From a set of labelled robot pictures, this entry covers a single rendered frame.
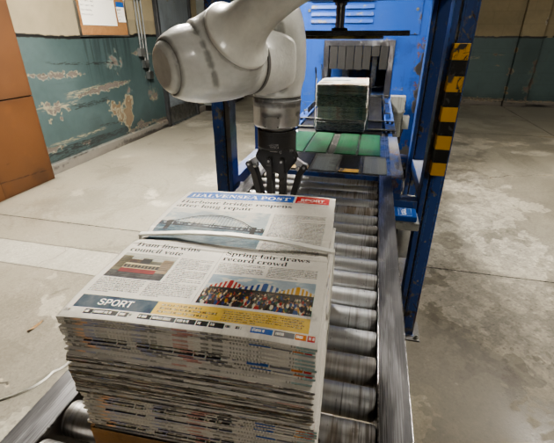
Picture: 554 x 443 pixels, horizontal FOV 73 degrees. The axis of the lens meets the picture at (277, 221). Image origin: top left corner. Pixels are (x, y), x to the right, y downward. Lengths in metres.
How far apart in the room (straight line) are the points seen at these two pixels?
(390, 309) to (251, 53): 0.55
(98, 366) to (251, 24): 0.45
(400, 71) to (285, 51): 3.18
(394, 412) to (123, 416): 0.37
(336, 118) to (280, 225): 1.72
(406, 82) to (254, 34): 3.33
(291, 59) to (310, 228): 0.29
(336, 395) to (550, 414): 1.36
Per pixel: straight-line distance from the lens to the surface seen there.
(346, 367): 0.69
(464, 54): 1.47
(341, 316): 0.79
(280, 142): 0.72
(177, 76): 0.55
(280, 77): 0.67
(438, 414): 1.73
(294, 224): 0.59
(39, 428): 0.69
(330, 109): 2.27
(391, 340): 0.75
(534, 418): 1.88
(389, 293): 0.86
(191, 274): 0.48
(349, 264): 0.95
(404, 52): 3.82
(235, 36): 0.55
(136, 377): 0.48
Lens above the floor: 1.30
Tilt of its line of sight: 26 degrees down
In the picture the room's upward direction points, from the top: straight up
